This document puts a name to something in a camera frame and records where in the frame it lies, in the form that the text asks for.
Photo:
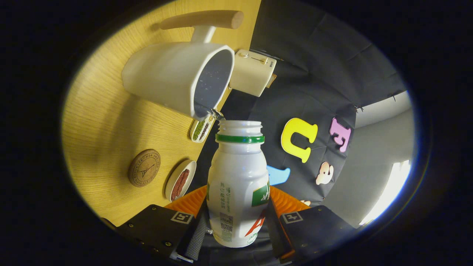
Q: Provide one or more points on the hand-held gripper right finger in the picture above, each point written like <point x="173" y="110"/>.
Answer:
<point x="317" y="227"/>

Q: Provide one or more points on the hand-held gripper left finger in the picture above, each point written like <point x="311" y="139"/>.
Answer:
<point x="155" y="225"/>

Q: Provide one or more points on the round cork coaster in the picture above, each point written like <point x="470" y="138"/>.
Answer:
<point x="144" y="168"/>

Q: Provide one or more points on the white juice bottle green label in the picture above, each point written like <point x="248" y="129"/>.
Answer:
<point x="236" y="170"/>

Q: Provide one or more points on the red-brown sausage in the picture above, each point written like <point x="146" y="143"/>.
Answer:
<point x="184" y="177"/>
<point x="175" y="193"/>

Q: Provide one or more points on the white round plate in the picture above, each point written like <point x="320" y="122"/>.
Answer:
<point x="192" y="172"/>

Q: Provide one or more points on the white divided dish of beans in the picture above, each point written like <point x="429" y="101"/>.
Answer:
<point x="199" y="130"/>

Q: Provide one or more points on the wooden table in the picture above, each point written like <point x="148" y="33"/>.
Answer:
<point x="99" y="122"/>

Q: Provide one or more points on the black backdrop cloth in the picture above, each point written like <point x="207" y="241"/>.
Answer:
<point x="314" y="74"/>

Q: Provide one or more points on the toast slice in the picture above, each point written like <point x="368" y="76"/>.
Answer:
<point x="272" y="80"/>

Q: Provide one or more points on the cream toaster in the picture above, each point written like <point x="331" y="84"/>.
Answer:
<point x="251" y="76"/>

